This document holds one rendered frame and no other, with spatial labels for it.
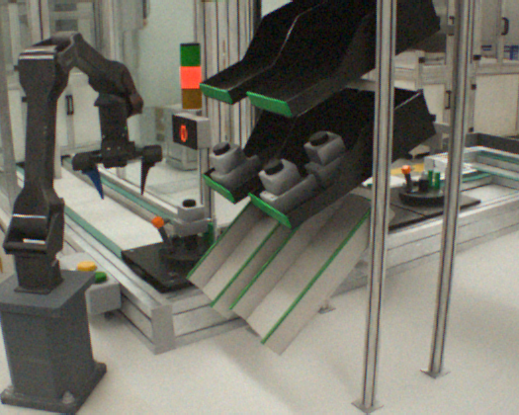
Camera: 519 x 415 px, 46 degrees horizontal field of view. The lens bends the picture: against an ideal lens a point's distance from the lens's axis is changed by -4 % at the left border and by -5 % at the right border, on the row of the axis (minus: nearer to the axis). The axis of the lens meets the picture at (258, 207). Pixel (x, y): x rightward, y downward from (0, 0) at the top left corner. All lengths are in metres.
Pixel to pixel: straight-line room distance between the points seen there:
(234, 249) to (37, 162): 0.40
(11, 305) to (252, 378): 0.44
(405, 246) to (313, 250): 0.56
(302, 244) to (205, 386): 0.31
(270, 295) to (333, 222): 0.16
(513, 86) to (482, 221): 5.93
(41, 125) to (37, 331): 0.33
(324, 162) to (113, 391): 0.54
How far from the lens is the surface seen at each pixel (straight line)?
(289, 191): 0.93
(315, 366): 1.20
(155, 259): 1.40
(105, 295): 1.32
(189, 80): 1.51
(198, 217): 1.36
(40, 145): 1.06
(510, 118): 7.74
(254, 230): 1.18
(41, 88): 1.06
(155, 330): 1.22
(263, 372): 1.18
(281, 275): 1.07
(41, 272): 1.06
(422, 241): 1.63
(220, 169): 1.06
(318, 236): 1.07
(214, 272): 1.19
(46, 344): 1.07
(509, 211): 1.92
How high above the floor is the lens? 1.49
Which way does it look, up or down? 18 degrees down
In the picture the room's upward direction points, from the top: 1 degrees counter-clockwise
